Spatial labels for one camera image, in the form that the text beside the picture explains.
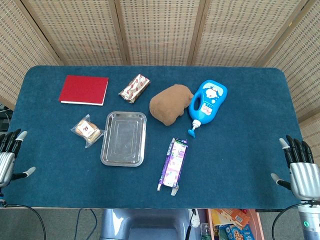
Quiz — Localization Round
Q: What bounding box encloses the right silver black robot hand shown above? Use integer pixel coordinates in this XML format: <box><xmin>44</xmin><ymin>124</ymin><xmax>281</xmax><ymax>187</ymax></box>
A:
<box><xmin>270</xmin><ymin>134</ymin><xmax>320</xmax><ymax>201</ymax></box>

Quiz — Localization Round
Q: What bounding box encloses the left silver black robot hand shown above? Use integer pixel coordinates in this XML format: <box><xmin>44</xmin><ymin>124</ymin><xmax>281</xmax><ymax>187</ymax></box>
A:
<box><xmin>0</xmin><ymin>128</ymin><xmax>37</xmax><ymax>189</ymax></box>

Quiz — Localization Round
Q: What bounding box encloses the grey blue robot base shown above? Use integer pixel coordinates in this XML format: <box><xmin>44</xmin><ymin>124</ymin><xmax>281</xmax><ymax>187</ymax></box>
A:
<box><xmin>99</xmin><ymin>208</ymin><xmax>195</xmax><ymax>240</ymax></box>

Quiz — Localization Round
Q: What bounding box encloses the metal tray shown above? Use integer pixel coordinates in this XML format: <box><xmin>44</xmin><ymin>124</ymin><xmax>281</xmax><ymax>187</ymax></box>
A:
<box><xmin>100</xmin><ymin>111</ymin><xmax>148</xmax><ymax>168</ymax></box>

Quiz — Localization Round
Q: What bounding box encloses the blue table cloth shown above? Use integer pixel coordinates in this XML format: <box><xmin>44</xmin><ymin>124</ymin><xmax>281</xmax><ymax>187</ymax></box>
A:
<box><xmin>0</xmin><ymin>65</ymin><xmax>311</xmax><ymax>210</ymax></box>

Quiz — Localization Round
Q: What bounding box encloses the pink box of snack packages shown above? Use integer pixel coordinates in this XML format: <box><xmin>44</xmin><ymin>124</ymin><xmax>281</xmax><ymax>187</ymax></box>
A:
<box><xmin>206</xmin><ymin>208</ymin><xmax>265</xmax><ymax>240</ymax></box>

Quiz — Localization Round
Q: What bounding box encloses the clear bag of cookies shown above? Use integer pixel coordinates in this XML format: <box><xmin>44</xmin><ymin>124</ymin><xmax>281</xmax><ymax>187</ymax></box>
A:
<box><xmin>70</xmin><ymin>114</ymin><xmax>105</xmax><ymax>149</ymax></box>

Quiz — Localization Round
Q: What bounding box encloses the red hardcover book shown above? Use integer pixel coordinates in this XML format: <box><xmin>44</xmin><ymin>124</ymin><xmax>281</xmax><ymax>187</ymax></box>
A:
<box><xmin>58</xmin><ymin>74</ymin><xmax>110</xmax><ymax>107</ymax></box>

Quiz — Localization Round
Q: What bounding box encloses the clear plastic bottle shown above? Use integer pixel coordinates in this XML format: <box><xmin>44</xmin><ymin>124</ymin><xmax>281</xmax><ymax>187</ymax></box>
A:
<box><xmin>199</xmin><ymin>222</ymin><xmax>210</xmax><ymax>240</ymax></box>

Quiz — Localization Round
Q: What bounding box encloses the blue pump detergent bottle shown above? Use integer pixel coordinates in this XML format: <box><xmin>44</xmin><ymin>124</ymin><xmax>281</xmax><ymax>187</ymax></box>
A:
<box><xmin>187</xmin><ymin>79</ymin><xmax>229</xmax><ymax>139</ymax></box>

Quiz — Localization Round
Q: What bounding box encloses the purple white long snack package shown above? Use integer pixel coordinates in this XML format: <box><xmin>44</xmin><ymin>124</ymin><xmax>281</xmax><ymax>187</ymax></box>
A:
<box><xmin>156</xmin><ymin>136</ymin><xmax>188</xmax><ymax>196</ymax></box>

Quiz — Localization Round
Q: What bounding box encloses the gold wrapped snack with red print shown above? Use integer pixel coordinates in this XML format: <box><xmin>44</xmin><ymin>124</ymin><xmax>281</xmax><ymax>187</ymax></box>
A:
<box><xmin>118</xmin><ymin>73</ymin><xmax>151</xmax><ymax>105</ymax></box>

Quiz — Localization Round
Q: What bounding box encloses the brown plush toy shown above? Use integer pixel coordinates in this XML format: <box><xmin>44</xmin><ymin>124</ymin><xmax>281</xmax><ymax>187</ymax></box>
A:
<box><xmin>149</xmin><ymin>83</ymin><xmax>195</xmax><ymax>127</ymax></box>

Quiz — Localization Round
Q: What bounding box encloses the woven folding screen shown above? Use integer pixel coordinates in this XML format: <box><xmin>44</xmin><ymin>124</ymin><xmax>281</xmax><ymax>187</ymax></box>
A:
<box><xmin>0</xmin><ymin>0</ymin><xmax>320</xmax><ymax>161</ymax></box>

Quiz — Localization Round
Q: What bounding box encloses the black cable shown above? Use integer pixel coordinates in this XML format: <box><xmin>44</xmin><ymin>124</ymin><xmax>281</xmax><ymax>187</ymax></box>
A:
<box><xmin>272</xmin><ymin>202</ymin><xmax>310</xmax><ymax>240</ymax></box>
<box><xmin>0</xmin><ymin>203</ymin><xmax>47</xmax><ymax>240</ymax></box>

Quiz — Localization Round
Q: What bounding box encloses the blue thin cable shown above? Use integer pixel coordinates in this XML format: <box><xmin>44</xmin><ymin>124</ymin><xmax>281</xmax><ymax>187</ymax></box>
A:
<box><xmin>73</xmin><ymin>208</ymin><xmax>98</xmax><ymax>240</ymax></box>

